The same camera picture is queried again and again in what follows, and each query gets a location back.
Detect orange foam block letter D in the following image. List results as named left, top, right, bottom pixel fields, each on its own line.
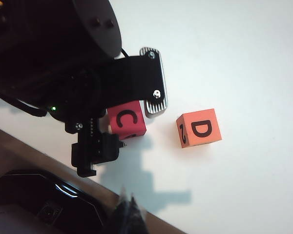
left=175, top=108, right=223, bottom=149

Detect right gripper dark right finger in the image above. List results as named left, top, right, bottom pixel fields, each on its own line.
left=128, top=192, right=148, bottom=234

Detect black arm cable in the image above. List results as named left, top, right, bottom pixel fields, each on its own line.
left=4, top=94, right=48, bottom=118

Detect pink foam block letter C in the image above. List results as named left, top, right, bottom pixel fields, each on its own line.
left=106, top=100, right=147, bottom=140

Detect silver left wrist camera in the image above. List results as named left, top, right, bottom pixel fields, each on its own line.
left=139, top=46, right=169, bottom=120

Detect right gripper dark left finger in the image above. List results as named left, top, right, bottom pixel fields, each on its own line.
left=112, top=187, right=131, bottom=234

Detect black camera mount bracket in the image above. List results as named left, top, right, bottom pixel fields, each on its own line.
left=100, top=55, right=167, bottom=104

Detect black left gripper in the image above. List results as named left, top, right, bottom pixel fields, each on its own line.
left=42, top=68, right=120, bottom=177

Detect black glossy base cover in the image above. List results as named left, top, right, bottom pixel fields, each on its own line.
left=0, top=169, right=107, bottom=234

